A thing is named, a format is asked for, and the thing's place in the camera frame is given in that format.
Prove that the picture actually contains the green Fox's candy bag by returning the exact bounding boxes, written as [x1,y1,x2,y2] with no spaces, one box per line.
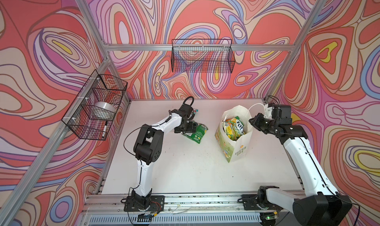
[182,123,208,144]

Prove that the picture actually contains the yellow-green Fox's candy bag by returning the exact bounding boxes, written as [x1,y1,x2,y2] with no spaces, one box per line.
[222,116,245,141]

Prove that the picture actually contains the white paper bag with flowers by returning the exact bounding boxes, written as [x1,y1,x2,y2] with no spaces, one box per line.
[215,103,265,163]

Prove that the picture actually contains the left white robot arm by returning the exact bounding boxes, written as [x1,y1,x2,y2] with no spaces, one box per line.
[130,103,198,209]

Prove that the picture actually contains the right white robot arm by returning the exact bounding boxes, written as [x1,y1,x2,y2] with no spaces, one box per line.
[249,103,352,226]

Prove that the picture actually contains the silver tape roll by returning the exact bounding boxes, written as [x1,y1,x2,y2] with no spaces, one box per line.
[95,101,116,113]

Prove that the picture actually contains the black wire basket back wall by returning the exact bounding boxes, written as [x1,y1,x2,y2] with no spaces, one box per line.
[171,38,236,73]

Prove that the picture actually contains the black wire basket wall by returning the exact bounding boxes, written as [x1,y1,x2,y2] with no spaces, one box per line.
[171,38,236,73]
[61,70,128,141]

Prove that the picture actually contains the black wire basket left wall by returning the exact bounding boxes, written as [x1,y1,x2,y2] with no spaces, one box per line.
[61,70,128,141]

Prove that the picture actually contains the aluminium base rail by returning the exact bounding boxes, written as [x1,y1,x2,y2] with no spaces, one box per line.
[76,192,275,226]

